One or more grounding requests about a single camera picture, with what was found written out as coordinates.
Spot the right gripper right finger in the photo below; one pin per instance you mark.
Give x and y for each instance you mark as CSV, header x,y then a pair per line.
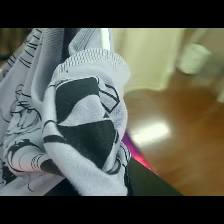
x,y
150,185

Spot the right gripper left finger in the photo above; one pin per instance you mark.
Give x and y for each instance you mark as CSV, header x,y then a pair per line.
x,y
63,190

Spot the white black-printed shirt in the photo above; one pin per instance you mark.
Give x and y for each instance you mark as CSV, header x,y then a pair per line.
x,y
83,116

